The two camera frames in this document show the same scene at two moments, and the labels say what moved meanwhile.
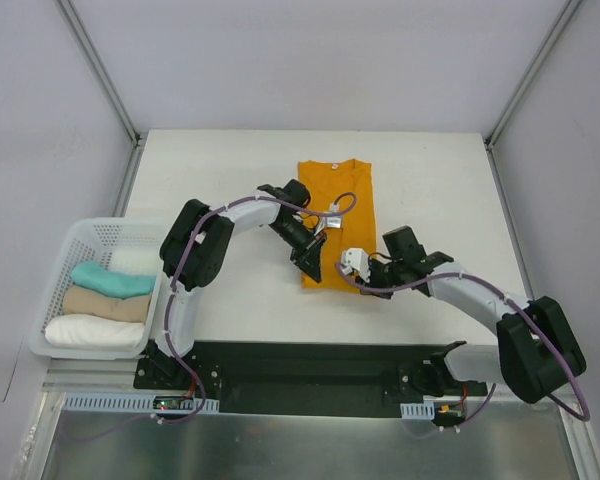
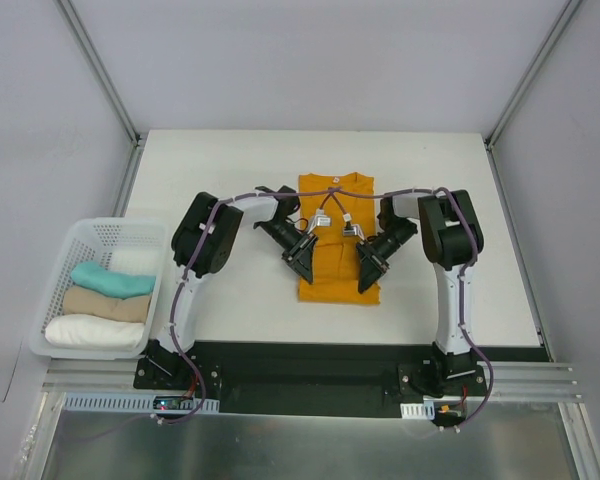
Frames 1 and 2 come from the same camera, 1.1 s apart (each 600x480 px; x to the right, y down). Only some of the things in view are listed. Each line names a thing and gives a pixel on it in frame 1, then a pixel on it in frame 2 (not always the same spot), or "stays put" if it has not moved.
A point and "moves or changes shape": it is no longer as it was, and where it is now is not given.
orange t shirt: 326,180 moves or changes shape
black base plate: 310,379 stays put
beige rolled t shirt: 83,301 stays put
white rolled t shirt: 88,332 stays put
